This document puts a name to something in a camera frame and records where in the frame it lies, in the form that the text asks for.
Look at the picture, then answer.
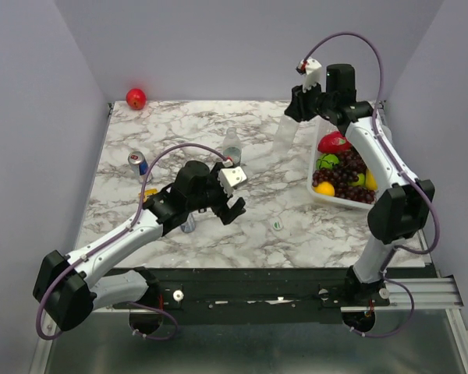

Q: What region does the yellow m&m's candy bag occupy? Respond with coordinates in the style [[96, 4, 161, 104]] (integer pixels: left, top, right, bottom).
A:
[[139, 189, 158, 202]]

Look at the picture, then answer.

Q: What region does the upright red bull can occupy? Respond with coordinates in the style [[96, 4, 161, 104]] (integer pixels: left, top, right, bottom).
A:
[[127, 150, 148, 183]]

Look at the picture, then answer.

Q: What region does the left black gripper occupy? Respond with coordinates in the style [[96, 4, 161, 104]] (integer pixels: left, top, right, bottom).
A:
[[188, 164, 246, 225]]

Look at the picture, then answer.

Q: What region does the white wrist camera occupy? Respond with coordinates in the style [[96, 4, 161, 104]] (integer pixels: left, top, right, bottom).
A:
[[296, 58, 322, 93], [218, 167, 247, 196]]

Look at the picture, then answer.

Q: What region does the green striped ball fruit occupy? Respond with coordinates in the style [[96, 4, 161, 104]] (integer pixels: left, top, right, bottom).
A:
[[315, 153, 340, 170]]

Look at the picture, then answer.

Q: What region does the dark purple grape bunch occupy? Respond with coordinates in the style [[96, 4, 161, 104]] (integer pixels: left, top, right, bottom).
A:
[[311, 148, 376, 204]]

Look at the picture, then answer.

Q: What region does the red dragon fruit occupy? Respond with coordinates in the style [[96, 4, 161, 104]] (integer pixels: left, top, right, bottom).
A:
[[317, 131, 352, 153]]

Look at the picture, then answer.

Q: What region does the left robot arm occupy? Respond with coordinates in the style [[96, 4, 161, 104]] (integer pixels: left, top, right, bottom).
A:
[[33, 161, 247, 332]]

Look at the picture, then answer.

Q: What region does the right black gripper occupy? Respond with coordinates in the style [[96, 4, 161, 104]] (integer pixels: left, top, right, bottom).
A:
[[284, 78, 335, 124]]

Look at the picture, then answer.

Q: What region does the red apple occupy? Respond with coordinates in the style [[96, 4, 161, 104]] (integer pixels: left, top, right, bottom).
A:
[[126, 88, 147, 111]]

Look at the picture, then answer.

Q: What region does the white plastic fruit basket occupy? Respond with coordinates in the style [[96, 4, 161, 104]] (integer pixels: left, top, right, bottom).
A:
[[307, 119, 379, 210]]

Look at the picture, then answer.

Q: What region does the tilted silver drink can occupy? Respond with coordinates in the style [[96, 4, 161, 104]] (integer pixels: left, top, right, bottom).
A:
[[180, 213, 196, 234]]

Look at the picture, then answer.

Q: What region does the black mounting base rail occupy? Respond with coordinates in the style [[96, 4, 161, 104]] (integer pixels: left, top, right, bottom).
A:
[[101, 266, 391, 326]]

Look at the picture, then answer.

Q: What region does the clear unlabeled plastic bottle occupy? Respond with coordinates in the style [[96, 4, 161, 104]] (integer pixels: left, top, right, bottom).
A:
[[272, 115, 300, 156]]

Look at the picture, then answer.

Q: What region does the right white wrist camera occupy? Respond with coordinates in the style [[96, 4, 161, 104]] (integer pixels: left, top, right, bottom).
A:
[[296, 58, 322, 93]]

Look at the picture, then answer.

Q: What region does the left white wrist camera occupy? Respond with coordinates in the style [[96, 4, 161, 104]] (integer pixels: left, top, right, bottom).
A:
[[218, 167, 247, 196]]

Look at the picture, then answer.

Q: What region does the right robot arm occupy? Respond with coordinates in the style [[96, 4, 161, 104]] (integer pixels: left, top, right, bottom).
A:
[[285, 58, 434, 305]]

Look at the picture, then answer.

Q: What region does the orange fruit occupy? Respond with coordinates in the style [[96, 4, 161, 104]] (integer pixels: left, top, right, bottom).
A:
[[313, 182, 335, 196]]

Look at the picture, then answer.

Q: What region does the green label water bottle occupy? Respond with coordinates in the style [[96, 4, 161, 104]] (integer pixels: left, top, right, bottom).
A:
[[222, 127, 242, 166]]

